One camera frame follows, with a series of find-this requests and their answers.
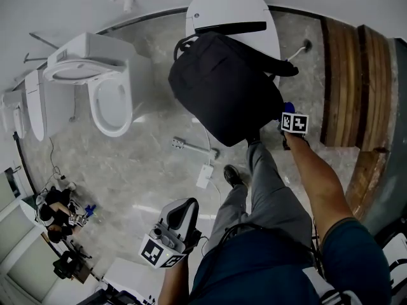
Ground person's black left shoe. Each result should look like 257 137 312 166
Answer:
223 165 246 189

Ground metal pole with black base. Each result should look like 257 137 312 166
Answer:
29 32 60 50

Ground toilet brush with dark head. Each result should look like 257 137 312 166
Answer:
287 38 314 62

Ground curved wooden ledge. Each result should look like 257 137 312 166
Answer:
345 147 391 221

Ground black backpack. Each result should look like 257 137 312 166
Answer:
167 30 300 148

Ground white toilet with angular tank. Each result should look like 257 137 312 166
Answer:
0 90 27 139

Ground black floor equipment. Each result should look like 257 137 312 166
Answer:
52 249 93 282

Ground white power strip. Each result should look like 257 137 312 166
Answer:
196 165 215 189

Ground thin metal T-handle rod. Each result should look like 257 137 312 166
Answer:
24 53 48 64

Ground person's right forearm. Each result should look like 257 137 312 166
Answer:
284 132 350 209

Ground boxy white closed-lid toilet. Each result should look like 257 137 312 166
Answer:
24 69 48 142

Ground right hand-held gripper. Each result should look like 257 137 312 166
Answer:
280 111 310 136

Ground person's left forearm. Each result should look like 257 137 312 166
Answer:
158 259 191 305

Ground wooden step platform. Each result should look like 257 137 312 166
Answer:
319 17 394 152

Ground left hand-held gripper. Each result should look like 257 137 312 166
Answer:
139 197 204 269

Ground round white closed-lid toilet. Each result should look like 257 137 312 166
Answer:
185 0 281 90

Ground person's grey trousers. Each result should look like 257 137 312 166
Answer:
203 140 314 257

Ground white toilet with open seat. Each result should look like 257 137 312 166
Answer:
43 32 153 139

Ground white power cable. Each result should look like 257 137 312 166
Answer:
202 125 223 210

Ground white equipment box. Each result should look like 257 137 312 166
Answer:
381 230 407 298

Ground person's blue shirt torso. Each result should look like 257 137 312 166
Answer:
189 217 392 305

